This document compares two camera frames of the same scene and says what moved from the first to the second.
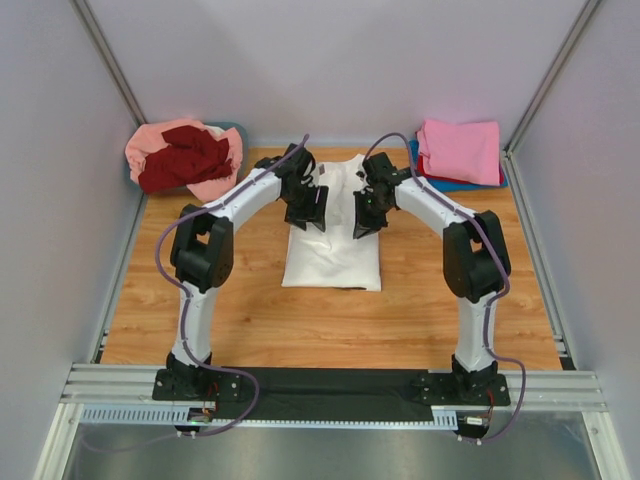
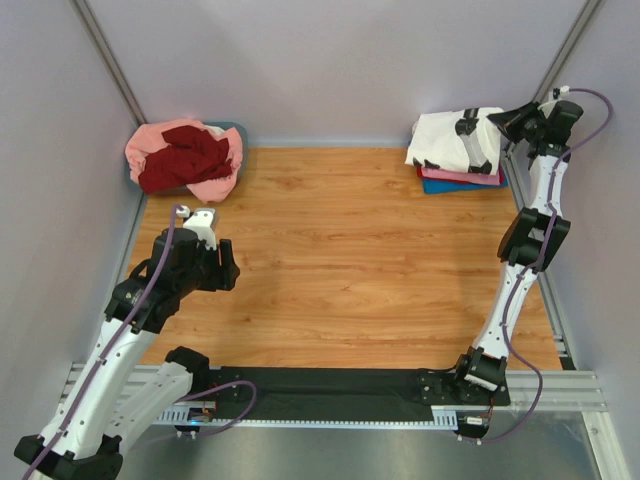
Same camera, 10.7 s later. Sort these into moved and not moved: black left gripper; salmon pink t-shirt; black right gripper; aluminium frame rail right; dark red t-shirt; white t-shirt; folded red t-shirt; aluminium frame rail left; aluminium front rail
Moved: black right gripper; black left gripper; white t-shirt
Not moved: aluminium frame rail right; aluminium frame rail left; salmon pink t-shirt; aluminium front rail; dark red t-shirt; folded red t-shirt
